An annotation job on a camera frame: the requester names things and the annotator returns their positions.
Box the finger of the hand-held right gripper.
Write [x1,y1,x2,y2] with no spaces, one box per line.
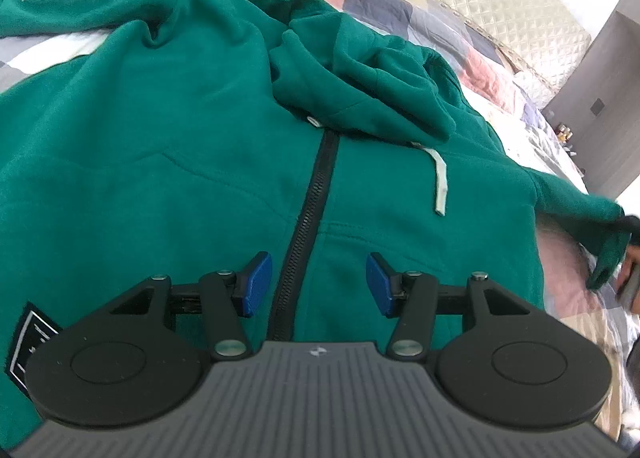
[614,215,640,239]

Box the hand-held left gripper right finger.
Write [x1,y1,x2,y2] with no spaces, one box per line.
[365,251,543,362]

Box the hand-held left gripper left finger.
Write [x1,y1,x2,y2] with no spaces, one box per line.
[97,251,274,362]

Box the green zip hoodie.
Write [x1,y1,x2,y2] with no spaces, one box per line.
[0,0,632,439]

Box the person's right hand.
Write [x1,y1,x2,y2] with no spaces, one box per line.
[624,244,640,315]

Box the grey wardrobe cabinet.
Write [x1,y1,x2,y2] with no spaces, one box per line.
[541,0,640,200]

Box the white fluffy blanket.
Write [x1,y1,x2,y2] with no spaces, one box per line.
[617,383,640,444]

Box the checkered patchwork quilt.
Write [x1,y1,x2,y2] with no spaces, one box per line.
[0,0,640,439]

